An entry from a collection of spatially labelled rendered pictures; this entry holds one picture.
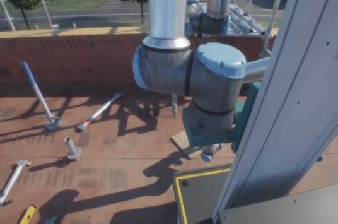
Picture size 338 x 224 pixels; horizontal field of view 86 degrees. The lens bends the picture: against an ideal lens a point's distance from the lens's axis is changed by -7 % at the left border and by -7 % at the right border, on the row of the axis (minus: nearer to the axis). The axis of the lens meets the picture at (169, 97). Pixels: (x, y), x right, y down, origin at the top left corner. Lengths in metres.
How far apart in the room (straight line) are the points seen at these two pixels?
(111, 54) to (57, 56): 0.72
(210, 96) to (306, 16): 0.31
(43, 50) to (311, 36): 2.80
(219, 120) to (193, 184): 0.76
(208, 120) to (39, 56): 2.63
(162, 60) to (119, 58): 2.04
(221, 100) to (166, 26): 0.27
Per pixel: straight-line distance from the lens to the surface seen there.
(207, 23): 0.86
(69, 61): 2.84
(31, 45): 2.98
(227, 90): 0.59
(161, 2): 0.57
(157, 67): 0.58
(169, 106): 2.31
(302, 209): 0.84
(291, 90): 0.54
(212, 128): 0.66
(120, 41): 2.50
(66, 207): 1.79
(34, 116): 2.68
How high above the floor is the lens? 1.51
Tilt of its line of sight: 38 degrees down
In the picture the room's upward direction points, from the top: straight up
